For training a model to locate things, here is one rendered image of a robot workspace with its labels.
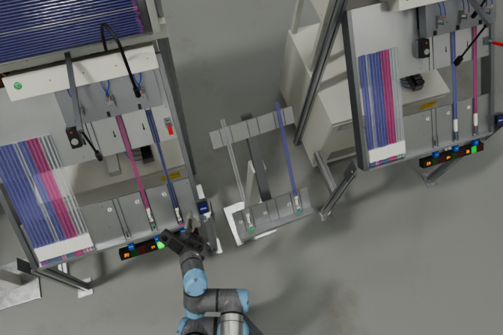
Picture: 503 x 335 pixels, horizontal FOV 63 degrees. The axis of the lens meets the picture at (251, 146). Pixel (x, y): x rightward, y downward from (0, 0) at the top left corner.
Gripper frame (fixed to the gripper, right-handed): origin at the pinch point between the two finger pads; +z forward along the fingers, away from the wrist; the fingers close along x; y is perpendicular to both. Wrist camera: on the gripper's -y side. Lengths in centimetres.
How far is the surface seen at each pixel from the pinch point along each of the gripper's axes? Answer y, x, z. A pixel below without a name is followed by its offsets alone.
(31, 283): -24, -100, 66
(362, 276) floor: 125, 3, 27
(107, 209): -24.1, -11.9, 12.0
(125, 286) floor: 18, -74, 54
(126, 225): -14.1, -15.1, 11.5
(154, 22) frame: -47, 61, -2
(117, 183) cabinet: -19.4, -13.6, 41.4
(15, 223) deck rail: -51, -32, 11
